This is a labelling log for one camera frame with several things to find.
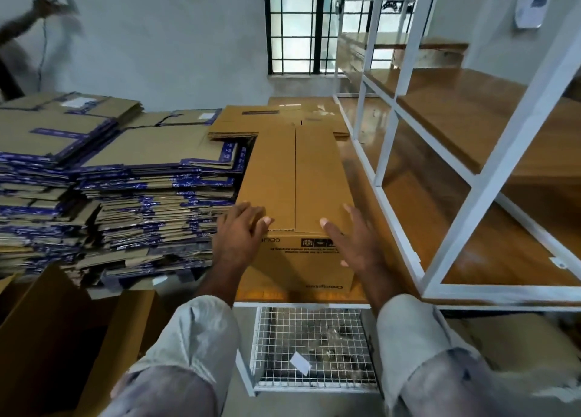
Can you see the person's left hand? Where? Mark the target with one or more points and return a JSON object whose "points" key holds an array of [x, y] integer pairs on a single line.
{"points": [[238, 239]]}

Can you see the person's right hand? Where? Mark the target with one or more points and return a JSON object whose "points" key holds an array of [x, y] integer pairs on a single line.
{"points": [[359, 244]]}

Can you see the assembled boxes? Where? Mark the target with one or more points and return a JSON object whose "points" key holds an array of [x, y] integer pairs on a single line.
{"points": [[63, 339]]}

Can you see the person's right forearm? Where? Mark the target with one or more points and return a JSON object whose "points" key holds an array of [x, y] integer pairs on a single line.
{"points": [[381, 289]]}

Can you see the person's left forearm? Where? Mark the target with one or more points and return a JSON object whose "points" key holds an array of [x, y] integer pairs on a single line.
{"points": [[222, 285]]}

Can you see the person's light grey shirt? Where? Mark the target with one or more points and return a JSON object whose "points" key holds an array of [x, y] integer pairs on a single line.
{"points": [[181, 348]]}

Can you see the crumpled tape scraps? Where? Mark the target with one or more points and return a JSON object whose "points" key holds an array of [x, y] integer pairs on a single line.
{"points": [[322, 344]]}

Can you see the white paper tag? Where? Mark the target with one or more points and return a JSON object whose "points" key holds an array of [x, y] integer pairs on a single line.
{"points": [[300, 364]]}

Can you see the wooden table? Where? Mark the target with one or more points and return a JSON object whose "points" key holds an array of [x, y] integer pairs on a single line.
{"points": [[508, 239]]}

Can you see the white metal shelf rack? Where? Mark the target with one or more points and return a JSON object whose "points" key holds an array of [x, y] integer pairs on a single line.
{"points": [[495, 167]]}

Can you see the black framed window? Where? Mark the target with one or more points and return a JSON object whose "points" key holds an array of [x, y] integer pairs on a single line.
{"points": [[295, 21]]}

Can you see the white wall device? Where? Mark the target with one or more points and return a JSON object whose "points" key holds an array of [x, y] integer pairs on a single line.
{"points": [[533, 5]]}

